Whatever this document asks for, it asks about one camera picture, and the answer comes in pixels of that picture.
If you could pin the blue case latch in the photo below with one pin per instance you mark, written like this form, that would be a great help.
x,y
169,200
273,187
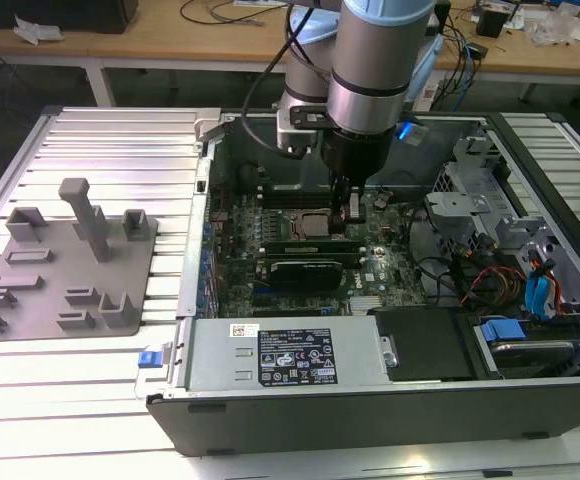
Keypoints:
x,y
151,360

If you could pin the green motherboard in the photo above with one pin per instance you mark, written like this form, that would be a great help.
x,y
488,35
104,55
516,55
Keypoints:
x,y
385,250

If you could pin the black plastic bay cover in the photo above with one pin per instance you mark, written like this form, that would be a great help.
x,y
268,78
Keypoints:
x,y
420,345

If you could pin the silver metal drive cage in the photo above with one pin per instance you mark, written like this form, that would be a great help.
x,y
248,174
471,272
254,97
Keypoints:
x,y
465,200

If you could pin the silver-topped CPU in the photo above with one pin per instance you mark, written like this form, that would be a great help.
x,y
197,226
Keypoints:
x,y
317,225

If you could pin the silver case corner bracket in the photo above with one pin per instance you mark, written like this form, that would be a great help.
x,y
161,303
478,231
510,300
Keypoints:
x,y
205,125

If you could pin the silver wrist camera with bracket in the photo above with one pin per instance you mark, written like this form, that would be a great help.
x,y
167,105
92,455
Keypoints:
x,y
290,135

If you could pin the black graphics card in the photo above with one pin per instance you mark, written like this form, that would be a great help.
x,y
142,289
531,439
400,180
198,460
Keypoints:
x,y
305,274

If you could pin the clear plastic bags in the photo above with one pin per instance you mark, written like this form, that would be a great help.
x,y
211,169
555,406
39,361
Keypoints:
x,y
560,25

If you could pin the grey parts rack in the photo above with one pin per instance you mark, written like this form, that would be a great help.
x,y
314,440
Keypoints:
x,y
70,270

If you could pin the large black box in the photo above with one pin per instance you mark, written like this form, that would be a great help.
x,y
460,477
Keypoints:
x,y
45,15

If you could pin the grey power supply with label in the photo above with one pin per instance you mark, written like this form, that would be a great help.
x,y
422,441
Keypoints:
x,y
220,360

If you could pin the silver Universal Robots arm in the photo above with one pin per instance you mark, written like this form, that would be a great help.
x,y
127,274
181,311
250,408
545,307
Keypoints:
x,y
370,50

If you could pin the hard disk in blue carrier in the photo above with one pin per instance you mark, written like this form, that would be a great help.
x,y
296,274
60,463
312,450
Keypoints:
x,y
530,350

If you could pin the small black box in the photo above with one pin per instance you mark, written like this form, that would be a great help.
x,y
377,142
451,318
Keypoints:
x,y
492,20

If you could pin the crumpled white paper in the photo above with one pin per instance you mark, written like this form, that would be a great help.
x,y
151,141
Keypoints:
x,y
35,30

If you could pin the silver chipset heatsink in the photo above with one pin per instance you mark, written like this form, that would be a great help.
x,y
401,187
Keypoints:
x,y
367,306

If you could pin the black RAM slot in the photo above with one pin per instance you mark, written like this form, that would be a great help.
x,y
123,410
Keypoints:
x,y
295,201
295,191

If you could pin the open black PC case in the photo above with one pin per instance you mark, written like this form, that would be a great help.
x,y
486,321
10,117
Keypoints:
x,y
370,420

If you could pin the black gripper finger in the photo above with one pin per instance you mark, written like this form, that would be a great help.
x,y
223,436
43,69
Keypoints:
x,y
341,210

